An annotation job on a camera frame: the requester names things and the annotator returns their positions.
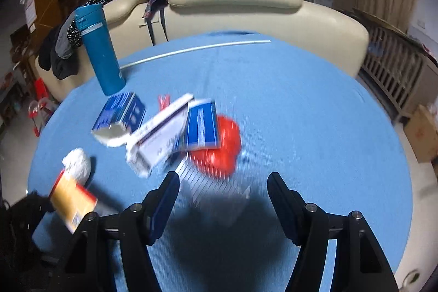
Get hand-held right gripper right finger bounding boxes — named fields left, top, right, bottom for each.
left=267, top=172, right=401, bottom=292

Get blue white carton box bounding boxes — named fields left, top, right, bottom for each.
left=173, top=99, right=220, bottom=152
left=91, top=92, right=147, bottom=147

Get cream leather sofa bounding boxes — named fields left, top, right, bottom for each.
left=34, top=0, right=370, bottom=101

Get wooden crib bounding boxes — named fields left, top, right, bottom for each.
left=356, top=6, right=438, bottom=123

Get crumpled white paper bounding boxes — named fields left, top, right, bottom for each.
left=62, top=148, right=92, bottom=183

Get patterned bag with straps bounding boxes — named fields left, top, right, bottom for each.
left=142, top=0, right=170, bottom=46

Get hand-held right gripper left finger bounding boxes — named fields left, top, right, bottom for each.
left=51, top=172, right=181, bottom=292

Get orange bag with red netting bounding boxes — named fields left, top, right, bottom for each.
left=186, top=114, right=242, bottom=178

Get yellow orange packet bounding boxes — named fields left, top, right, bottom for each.
left=50, top=169, right=99, bottom=234

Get thin white rod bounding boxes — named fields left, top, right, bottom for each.
left=120, top=40, right=272, bottom=70

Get teal thermos bottle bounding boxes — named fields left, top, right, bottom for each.
left=74, top=4, right=126, bottom=96

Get cardboard box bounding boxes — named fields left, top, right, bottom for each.
left=404, top=104, right=438, bottom=163

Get long white carton box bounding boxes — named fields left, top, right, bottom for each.
left=126, top=93, right=195, bottom=179

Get red plastic stool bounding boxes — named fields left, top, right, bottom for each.
left=27, top=77, right=59, bottom=137

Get wall poster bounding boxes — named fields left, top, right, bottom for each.
left=19, top=0, right=38, bottom=33

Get dark clothes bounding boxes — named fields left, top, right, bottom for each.
left=38, top=16, right=81, bottom=80

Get clear plastic package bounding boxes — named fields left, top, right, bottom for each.
left=174, top=155, right=252, bottom=227

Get grey garment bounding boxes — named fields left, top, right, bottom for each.
left=55, top=13, right=77, bottom=59

